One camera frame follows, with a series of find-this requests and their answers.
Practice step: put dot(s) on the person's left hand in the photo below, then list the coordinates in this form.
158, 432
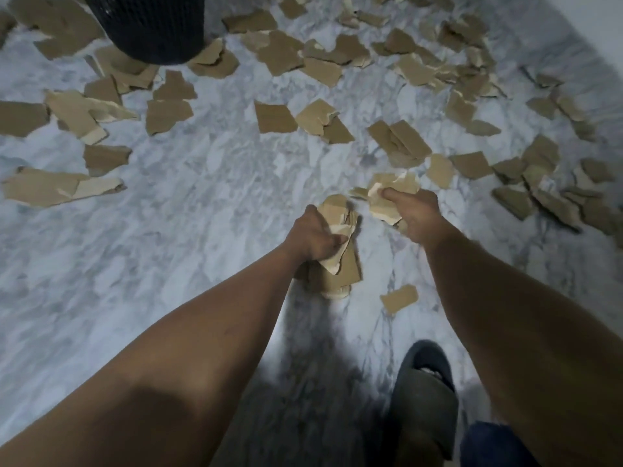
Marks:
311, 235

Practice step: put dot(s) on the person's right hand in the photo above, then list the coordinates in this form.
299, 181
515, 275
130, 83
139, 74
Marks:
426, 218

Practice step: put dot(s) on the torn brown paper piece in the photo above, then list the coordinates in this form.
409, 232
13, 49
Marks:
384, 211
348, 269

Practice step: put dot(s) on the scatter of brown paper pieces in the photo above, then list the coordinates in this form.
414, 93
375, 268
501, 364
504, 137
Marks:
275, 117

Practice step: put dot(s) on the black bin with liner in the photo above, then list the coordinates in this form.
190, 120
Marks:
146, 29

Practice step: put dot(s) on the person's left forearm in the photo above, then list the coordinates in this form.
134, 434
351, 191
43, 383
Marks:
170, 374

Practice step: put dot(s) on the person's right forearm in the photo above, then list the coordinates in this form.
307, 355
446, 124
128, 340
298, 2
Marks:
535, 345

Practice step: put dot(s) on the person's right dark slide sandal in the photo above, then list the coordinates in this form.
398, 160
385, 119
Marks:
423, 408

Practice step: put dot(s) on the person's right foot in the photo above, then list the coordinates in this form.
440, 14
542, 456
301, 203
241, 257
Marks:
413, 447

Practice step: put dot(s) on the navy trouser leg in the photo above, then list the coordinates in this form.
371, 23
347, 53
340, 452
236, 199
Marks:
491, 447

